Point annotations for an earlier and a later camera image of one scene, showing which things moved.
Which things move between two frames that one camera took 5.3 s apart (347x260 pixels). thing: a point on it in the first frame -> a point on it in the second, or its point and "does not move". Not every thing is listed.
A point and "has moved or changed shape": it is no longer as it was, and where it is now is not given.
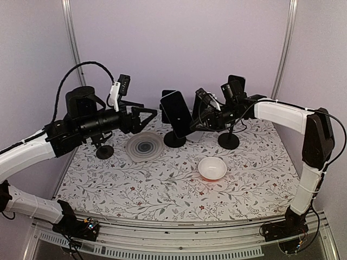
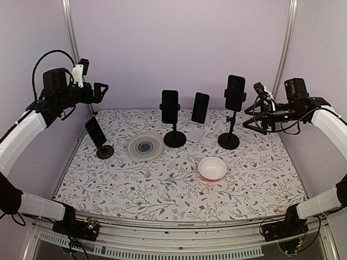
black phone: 178,114 has moved or changed shape
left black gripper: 135,125 -> 90,98
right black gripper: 213,118 -> 267,116
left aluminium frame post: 69,18 does not move
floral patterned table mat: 140,167 does not move
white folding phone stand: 196,136 does not move
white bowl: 212,168 does not move
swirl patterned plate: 143,147 does not move
